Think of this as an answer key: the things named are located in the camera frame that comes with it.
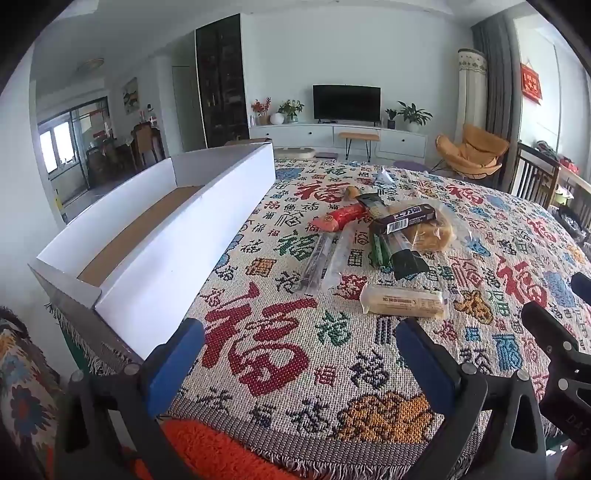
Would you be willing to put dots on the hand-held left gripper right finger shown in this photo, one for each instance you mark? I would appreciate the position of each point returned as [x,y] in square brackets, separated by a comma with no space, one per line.
[425,364]

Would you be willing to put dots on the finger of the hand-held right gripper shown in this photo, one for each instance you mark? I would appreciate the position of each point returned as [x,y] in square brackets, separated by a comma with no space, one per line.
[545,323]
[582,282]

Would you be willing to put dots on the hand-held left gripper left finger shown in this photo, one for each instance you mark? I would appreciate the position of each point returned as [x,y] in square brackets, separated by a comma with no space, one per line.
[173,364]

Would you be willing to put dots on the beige cracker packet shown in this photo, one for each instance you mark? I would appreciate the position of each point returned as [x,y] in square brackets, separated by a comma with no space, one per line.
[401,302]

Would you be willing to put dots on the long clear black-tipped packet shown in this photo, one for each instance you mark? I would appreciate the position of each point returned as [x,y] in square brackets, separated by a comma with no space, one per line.
[408,265]

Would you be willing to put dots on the white cardboard box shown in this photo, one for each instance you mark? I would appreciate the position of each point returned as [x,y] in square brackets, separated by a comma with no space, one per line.
[184,258]

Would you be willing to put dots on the green snack packet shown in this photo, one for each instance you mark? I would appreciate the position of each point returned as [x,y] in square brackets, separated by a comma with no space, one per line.
[379,249]

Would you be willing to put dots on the clear bread bag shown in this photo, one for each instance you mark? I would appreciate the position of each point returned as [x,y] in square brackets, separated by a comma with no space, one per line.
[436,234]

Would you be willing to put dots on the clear long snack packet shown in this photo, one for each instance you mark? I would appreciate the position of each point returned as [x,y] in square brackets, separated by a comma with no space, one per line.
[316,258]
[339,258]

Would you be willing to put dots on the dark brown snack packet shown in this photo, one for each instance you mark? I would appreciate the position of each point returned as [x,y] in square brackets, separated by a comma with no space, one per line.
[401,220]

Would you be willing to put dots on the red snack packet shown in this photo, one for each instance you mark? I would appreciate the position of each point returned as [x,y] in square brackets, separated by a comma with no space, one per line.
[339,217]

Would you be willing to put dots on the white triangular snack packet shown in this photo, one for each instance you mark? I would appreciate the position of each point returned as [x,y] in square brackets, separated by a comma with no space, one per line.
[383,177]

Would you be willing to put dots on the black bag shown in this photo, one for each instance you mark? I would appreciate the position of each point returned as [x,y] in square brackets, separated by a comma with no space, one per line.
[568,221]

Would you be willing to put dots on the orange fluffy rug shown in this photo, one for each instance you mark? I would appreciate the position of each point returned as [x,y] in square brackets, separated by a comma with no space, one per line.
[207,452]

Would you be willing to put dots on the dark wooden chair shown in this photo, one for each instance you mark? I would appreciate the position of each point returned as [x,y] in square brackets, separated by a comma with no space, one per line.
[535,177]

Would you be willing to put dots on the printed blanket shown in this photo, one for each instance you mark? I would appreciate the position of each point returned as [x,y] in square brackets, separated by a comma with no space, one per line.
[300,369]

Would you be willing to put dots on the patterned cloth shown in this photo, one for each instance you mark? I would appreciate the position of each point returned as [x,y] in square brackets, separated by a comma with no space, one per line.
[23,383]

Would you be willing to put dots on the orange lounge chair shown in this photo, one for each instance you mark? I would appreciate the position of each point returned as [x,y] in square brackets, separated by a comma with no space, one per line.
[471,150]

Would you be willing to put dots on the wooden dining chair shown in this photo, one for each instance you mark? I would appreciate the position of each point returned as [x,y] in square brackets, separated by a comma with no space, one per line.
[145,143]

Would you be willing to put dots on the covered standing air conditioner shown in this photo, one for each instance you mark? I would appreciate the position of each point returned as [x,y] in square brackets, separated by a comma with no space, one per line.
[473,87]

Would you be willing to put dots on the grey curtain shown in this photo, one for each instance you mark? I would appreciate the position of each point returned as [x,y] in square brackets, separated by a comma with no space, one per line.
[494,69]

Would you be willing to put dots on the wooden stool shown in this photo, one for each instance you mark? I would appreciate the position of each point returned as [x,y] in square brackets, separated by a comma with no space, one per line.
[359,137]

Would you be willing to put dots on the large potted plant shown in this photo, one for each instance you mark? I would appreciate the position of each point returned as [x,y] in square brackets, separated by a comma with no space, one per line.
[413,115]

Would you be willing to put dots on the small potted plant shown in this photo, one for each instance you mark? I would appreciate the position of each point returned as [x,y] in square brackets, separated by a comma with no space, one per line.
[391,119]

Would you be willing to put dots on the white television cabinet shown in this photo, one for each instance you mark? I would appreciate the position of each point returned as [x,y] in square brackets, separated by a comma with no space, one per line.
[300,136]

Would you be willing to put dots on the white door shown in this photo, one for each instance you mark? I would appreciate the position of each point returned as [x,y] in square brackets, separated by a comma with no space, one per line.
[184,101]

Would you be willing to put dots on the white round vase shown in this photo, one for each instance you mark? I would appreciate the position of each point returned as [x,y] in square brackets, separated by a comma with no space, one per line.
[277,118]

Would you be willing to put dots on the red flowers in vase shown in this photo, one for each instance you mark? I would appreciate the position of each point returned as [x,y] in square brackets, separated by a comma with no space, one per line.
[262,110]

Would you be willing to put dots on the black television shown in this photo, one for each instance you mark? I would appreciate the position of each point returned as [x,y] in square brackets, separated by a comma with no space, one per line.
[346,104]

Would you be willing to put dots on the green plant in vase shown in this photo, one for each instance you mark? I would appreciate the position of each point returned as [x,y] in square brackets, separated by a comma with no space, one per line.
[291,110]

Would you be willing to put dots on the dark glass cabinet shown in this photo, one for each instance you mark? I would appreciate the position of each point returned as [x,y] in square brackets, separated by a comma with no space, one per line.
[221,78]

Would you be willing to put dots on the red wall hanging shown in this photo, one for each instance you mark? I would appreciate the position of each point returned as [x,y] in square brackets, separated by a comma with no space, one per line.
[531,83]

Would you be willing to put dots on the wall painting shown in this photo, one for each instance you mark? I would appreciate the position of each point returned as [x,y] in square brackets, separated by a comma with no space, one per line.
[130,95]

